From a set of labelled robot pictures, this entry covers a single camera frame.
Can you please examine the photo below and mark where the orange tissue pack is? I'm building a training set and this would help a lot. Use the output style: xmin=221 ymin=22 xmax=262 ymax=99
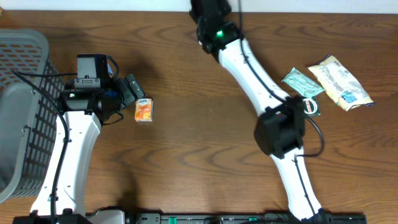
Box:
xmin=134 ymin=98 xmax=153 ymax=122

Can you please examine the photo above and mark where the teal wet wipes pack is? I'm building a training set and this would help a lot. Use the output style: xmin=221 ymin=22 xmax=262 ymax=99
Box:
xmin=282 ymin=68 xmax=324 ymax=98

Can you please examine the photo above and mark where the yellow snack bag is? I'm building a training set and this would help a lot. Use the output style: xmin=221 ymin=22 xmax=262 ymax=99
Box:
xmin=308 ymin=55 xmax=375 ymax=111

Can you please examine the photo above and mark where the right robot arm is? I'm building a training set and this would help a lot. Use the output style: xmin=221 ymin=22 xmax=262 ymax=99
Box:
xmin=189 ymin=0 xmax=325 ymax=223

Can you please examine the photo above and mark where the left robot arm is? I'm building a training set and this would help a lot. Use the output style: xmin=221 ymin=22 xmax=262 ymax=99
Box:
xmin=13 ymin=54 xmax=144 ymax=224

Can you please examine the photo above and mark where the grey plastic shopping basket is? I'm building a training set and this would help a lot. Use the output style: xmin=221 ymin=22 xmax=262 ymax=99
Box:
xmin=1 ymin=29 xmax=65 ymax=201

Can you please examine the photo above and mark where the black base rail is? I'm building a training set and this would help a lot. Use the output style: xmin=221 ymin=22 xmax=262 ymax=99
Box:
xmin=127 ymin=212 xmax=367 ymax=224

